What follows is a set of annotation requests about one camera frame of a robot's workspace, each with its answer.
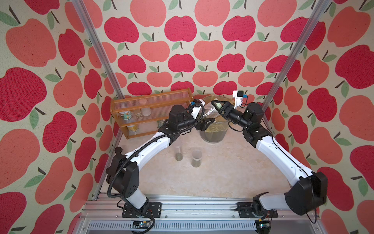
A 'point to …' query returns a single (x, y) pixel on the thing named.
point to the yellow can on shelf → (133, 127)
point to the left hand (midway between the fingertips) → (211, 117)
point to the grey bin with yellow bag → (217, 131)
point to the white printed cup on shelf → (126, 115)
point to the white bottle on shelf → (146, 111)
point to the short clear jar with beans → (196, 159)
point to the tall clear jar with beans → (178, 154)
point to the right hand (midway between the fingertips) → (214, 106)
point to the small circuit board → (140, 224)
